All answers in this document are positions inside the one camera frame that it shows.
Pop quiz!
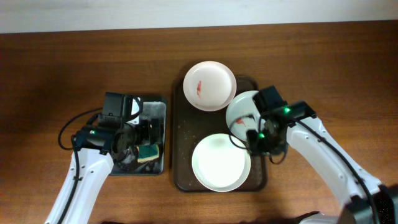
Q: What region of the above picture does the green and yellow sponge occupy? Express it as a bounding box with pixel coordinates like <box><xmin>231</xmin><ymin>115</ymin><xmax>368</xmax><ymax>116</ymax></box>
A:
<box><xmin>137</xmin><ymin>144</ymin><xmax>160</xmax><ymax>163</ymax></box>

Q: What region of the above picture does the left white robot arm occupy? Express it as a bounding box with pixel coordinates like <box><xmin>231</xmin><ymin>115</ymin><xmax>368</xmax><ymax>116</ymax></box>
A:
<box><xmin>46</xmin><ymin>92</ymin><xmax>167</xmax><ymax>223</ymax></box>

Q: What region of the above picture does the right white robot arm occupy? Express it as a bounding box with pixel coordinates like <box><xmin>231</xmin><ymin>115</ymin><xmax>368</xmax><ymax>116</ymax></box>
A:
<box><xmin>246</xmin><ymin>86</ymin><xmax>397</xmax><ymax>223</ymax></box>

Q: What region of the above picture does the black soapy water tray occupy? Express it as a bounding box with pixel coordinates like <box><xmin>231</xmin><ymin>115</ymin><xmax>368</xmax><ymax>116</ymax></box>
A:
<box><xmin>111</xmin><ymin>97</ymin><xmax>167</xmax><ymax>176</ymax></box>

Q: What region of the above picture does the pale green plate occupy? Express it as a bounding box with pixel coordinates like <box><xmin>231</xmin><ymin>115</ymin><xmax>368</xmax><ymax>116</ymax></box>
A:
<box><xmin>226</xmin><ymin>90</ymin><xmax>260</xmax><ymax>141</ymax></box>

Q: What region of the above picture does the white plate with red stain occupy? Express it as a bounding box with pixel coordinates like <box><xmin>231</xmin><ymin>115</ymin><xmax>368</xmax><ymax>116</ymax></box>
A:
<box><xmin>183</xmin><ymin>61</ymin><xmax>237</xmax><ymax>111</ymax></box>

